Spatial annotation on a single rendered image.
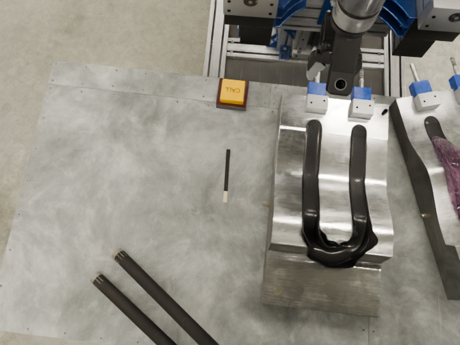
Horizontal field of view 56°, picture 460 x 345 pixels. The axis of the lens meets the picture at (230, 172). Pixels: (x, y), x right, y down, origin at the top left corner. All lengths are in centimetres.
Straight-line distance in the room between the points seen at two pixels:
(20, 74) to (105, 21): 48
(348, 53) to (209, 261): 57
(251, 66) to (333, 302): 116
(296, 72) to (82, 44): 105
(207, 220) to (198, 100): 33
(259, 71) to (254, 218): 94
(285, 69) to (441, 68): 82
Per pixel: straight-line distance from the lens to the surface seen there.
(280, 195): 98
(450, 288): 115
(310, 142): 106
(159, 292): 101
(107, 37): 229
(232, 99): 113
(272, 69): 190
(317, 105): 106
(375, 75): 198
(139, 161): 113
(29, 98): 226
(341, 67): 84
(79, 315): 112
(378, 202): 104
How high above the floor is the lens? 186
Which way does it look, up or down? 74 degrees down
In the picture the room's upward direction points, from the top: 1 degrees clockwise
